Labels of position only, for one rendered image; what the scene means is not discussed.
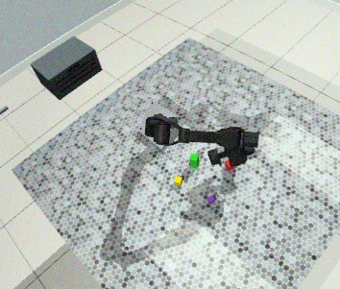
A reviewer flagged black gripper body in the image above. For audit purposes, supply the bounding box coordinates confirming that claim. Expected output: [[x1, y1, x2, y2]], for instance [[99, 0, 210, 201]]
[[207, 146, 255, 165]]

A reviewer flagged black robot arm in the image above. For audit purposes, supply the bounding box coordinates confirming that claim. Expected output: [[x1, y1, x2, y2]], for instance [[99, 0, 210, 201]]
[[145, 116, 259, 167]]

